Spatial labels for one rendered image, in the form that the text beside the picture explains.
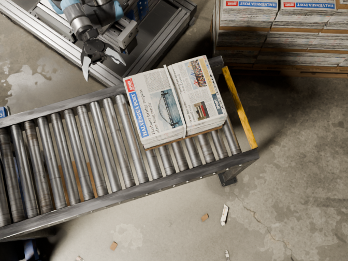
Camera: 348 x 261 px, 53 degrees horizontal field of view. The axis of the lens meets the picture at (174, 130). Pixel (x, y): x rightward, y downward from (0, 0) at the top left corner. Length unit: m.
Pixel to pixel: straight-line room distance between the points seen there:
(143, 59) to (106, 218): 1.10
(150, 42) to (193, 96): 1.11
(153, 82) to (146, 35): 1.08
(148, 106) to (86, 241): 1.27
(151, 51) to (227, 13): 0.70
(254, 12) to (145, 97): 0.82
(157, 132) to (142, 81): 0.23
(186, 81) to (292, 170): 1.30
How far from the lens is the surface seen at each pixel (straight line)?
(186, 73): 1.50
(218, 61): 1.79
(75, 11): 1.42
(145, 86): 1.48
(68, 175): 1.68
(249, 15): 1.99
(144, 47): 2.49
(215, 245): 2.41
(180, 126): 1.42
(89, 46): 1.34
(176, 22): 2.56
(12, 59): 2.94
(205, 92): 1.47
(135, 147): 1.64
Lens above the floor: 2.39
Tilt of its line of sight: 75 degrees down
